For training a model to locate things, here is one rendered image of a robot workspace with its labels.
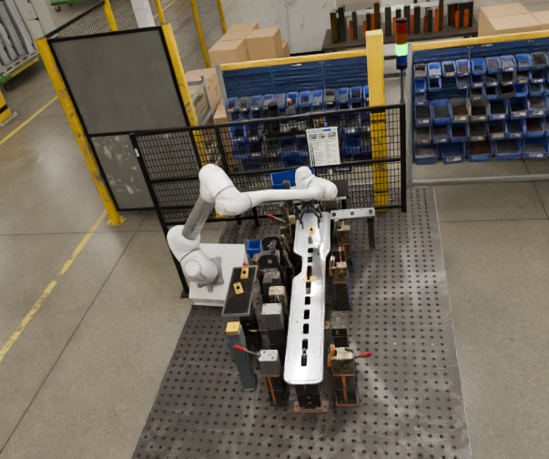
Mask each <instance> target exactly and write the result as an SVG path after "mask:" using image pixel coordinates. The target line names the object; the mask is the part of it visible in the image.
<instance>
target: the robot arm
mask: <svg viewBox="0 0 549 459"><path fill-rule="evenodd" d="M199 180H200V190H199V192H200V195H199V197H198V200H197V202H196V204H195V206H194V208H193V210H192V211H191V213H190V215H189V217H188V220H187V222H186V224H185V225H184V226H181V225H177V226H175V227H173V228H172V229H170V230H169V232H168V235H167V238H168V246H169V247H170V249H171V250H172V252H173V254H174V255H175V257H176V258H177V260H178V261H179V262H180V264H181V266H182V270H183V273H184V275H185V276H186V278H187V279H188V280H190V281H193V282H196V283H197V284H198V288H202V287H204V286H207V288H208V292H213V285H216V284H221V285H222V284H224V280H223V277H222V269H221V257H220V256H217V257H216V258H213V259H209V258H208V257H207V256H206V255H205V253H204V252H203V251H202V250H201V248H200V247H199V245H200V234H199V233H200V231H201V230H202V228H203V226H204V224H205V222H206V221H207V219H208V216H209V214H210V212H211V211H212V210H213V208H214V206H215V209H216V212H217V213H218V214H219V215H220V216H227V217H228V216H235V215H239V214H241V213H244V212H245V211H247V210H249V209H252V208H253V207H255V206H256V205H258V204H260V203H261V202H264V201H269V200H287V199H300V201H301V206H299V205H298V206H297V210H298V211H297V218H296V220H299V221H300V224H301V226H302V229H304V226H303V220H302V217H303V215H304V213H305V211H311V212H313V213H314V215H315V216H316V217H317V221H318V229H319V228H320V219H322V217H323V215H322V213H321V211H320V207H319V204H317V205H314V203H313V200H314V199H315V200H317V199H323V200H325V199H326V200H330V199H334V198H335V197H336V195H337V192H338V190H337V187H336V186H335V185H334V184H333V183H332V182H330V181H328V180H326V179H323V178H317V177H315V176H314V175H313V174H311V171H310V169H309V168H308V167H300V168H298V169H297V170H296V173H295V182H296V187H297V189H269V190H260V191H253V192H243V193H240V192H239V191H238V190H237V189H236V188H235V187H234V185H233V183H232V182H231V180H230V179H229V177H228V176H227V174H226V173H225V172H224V171H223V170H222V169H221V168H219V167H218V166H216V165H213V164H208V165H206V166H205V167H203V168H202V169H201V170H200V172H199ZM314 207H316V209H317V211H318V212H319V214H320V215H319V214H318V213H317V212H316V210H315V209H314ZM300 208H302V209H303V211H302V212H301V214H300V217H299V213H300Z"/></svg>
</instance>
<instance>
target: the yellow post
mask: <svg viewBox="0 0 549 459"><path fill-rule="evenodd" d="M366 49H367V66H368V83H369V100H370V107H375V106H383V105H385V94H384V58H383V33H382V30H381V29H379V30H372V31H367V32H366ZM377 113H378V123H379V124H378V126H377V124H374V130H378V131H371V137H372V139H371V144H372V146H371V149H372V151H377V152H372V157H373V158H375V155H376V158H378V157H379V153H380V158H382V151H378V150H386V147H387V144H382V143H387V137H386V138H382V143H381V138H379V144H381V145H379V146H378V145H375V149H374V145H373V144H374V137H376V138H375V144H378V138H377V137H378V133H379V137H381V130H379V129H381V128H382V129H385V123H380V122H385V121H386V116H380V114H381V111H380V110H377V111H373V113H372V111H370V116H371V130H373V124H372V123H373V119H374V123H377V117H372V116H377ZM372 166H373V183H376V178H375V177H376V173H377V177H379V176H380V173H381V177H383V173H384V182H387V177H385V176H387V172H388V170H385V169H388V164H384V163H383V165H376V167H375V165H374V164H372ZM375 170H383V171H375ZM381 183H382V184H381V185H380V184H377V185H376V184H374V189H379V190H374V196H376V197H374V200H375V201H377V191H378V195H381V194H382V195H387V196H385V200H388V198H389V190H388V189H386V188H387V183H384V187H383V178H381Z"/></svg>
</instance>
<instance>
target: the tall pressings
mask: <svg viewBox="0 0 549 459"><path fill-rule="evenodd" d="M13 1H14V3H15V7H16V9H17V11H18V13H19V15H20V16H21V18H22V20H23V23H24V25H25V28H26V30H27V32H28V34H29V35H30V38H31V40H32V43H33V46H34V47H33V46H32V45H31V43H30V41H29V39H28V37H27V35H26V33H25V30H24V28H23V26H22V24H21V22H20V20H19V18H18V15H17V13H16V11H15V9H14V7H13V4H12V2H11V0H5V1H2V3H3V5H4V6H3V5H2V3H1V1H0V20H1V22H2V24H3V26H4V28H5V31H6V32H7V34H8V36H9V38H10V40H11V43H12V45H13V47H14V49H15V51H14V49H13V48H12V47H11V46H10V45H9V43H8V42H7V41H6V39H5V37H4V36H3V34H2V32H1V30H0V38H1V40H2V42H3V44H4V46H5V50H6V52H5V50H4V48H3V46H2V44H1V43H0V70H1V69H3V67H2V66H8V65H10V64H11V62H10V60H14V62H15V61H16V60H17V56H24V55H26V53H27V54H29V55H33V54H34V53H35V50H38V48H37V46H36V42H35V40H34V39H35V38H36V37H35V35H34V34H33V32H32V30H31V29H30V27H29V25H28V23H27V22H26V20H25V17H24V15H23V13H22V10H21V8H20V6H19V4H18V3H17V1H16V0H13ZM4 7H5V8H4ZM5 10H6V11H5ZM6 12H7V13H6ZM7 14H8V15H7ZM9 18H10V19H9ZM10 20H11V21H10ZM11 22H12V23H11ZM13 26H14V27H13ZM14 28H15V29H14ZM18 37H19V38H18ZM19 39H20V40H19ZM20 41H21V42H20ZM21 43H22V45H23V46H22V45H21ZM15 52H16V53H15ZM6 53H7V54H6ZM16 54H17V55H16ZM7 55H8V56H9V57H8V56H7Z"/></svg>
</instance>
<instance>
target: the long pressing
mask: <svg viewBox="0 0 549 459"><path fill-rule="evenodd" d="M322 215H323V217H322V219H320V228H319V229H318V221H317V217H316V216H315V215H314V213H304V215H303V217H302V220H303V226H304V229H302V226H301V224H300V221H299V220H297V221H296V230H295V240H294V249H293V250H294V253H295V254H296V255H298V256H300V257H301V258H302V270H301V273H300V274H298V275H297V276H296V277H294V278H293V280H292V287H291V296H290V316H289V325H288V335H287V345H286V354H285V364H284V374H283V379H284V382H285V383H286V384H289V385H304V384H318V383H321V382H322V380H323V367H324V319H325V271H326V256H327V255H328V253H329V252H330V213H329V212H322ZM309 226H315V229H314V234H309ZM309 236H312V238H313V243H312V244H309V243H308V237H309ZM318 245H319V246H318ZM309 248H313V252H312V253H308V249H309ZM317 254H319V255H317ZM308 257H312V262H307V261H308ZM308 266H311V267H312V270H311V276H316V280H315V281H311V288H310V294H305V290H306V281H301V277H306V276H307V267H308ZM316 293H317V294H316ZM306 296H310V305H305V297H306ZM305 310H310V318H309V319H307V320H304V311H305ZM303 324H309V333H308V334H303ZM303 339H308V340H309V341H308V350H306V351H307V353H306V354H302V340H303ZM294 352H295V353H294ZM302 355H307V356H308V359H307V366H306V367H301V366H300V364H301V356H302Z"/></svg>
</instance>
